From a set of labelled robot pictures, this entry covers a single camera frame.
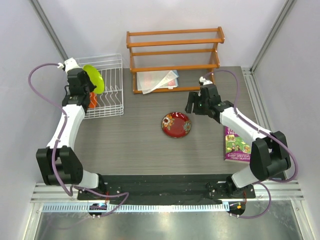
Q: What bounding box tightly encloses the green plate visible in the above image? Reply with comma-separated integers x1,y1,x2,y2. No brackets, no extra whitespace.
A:
83,64,105,94

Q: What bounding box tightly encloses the orange plate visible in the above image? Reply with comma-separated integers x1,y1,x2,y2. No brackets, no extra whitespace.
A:
88,92,98,109

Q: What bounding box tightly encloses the red floral plate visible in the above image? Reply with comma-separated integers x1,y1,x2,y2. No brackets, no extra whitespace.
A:
161,112,192,138

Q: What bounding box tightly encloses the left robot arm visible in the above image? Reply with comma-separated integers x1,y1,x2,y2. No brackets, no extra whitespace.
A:
36,66,107,200

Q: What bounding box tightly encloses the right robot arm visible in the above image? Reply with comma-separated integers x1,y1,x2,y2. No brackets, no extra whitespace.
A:
185,83,291,198

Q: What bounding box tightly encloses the orange wooden shelf rack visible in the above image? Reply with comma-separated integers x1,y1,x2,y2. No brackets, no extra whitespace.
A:
126,26,225,94

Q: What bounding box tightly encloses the clear plastic document sleeve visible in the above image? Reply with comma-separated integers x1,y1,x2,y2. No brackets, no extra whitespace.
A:
136,70,179,94

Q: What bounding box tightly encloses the purple treehouse book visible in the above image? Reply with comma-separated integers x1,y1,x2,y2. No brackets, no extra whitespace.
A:
223,126,251,164

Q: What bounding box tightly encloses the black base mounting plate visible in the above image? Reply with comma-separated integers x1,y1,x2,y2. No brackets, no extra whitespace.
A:
76,173,256,206

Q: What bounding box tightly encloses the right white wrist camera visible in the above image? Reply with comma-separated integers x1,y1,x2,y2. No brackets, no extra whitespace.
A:
198,76,213,97

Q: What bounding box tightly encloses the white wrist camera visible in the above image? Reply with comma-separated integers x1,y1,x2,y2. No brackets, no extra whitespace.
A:
57,57,81,73
198,76,213,97

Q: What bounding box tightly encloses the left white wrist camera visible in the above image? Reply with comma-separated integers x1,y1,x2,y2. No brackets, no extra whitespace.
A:
57,57,81,73

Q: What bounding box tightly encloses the white wire dish rack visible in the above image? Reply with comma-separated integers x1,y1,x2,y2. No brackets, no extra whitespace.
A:
75,53,124,119

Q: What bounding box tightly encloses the slotted cable duct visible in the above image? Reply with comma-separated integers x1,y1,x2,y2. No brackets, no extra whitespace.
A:
42,202,230,213

